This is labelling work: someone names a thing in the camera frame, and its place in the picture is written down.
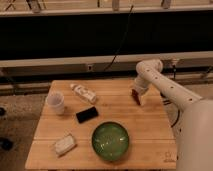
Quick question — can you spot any dark red pepper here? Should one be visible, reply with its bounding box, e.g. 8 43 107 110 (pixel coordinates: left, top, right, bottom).
131 89 141 106

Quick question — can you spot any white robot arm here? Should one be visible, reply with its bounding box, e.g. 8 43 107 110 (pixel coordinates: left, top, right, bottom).
133 59 213 171

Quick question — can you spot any black rectangular sponge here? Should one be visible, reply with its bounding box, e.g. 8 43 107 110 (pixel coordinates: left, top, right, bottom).
76 107 98 123

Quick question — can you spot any white plastic cup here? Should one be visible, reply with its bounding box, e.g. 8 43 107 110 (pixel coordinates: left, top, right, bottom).
46 92 65 115

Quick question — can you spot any black cable by arm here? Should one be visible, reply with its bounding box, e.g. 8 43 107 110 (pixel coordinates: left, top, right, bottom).
162 96 181 128

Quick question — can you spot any black hanging cable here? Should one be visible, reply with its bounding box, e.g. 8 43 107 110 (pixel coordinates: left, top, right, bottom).
102 4 135 73

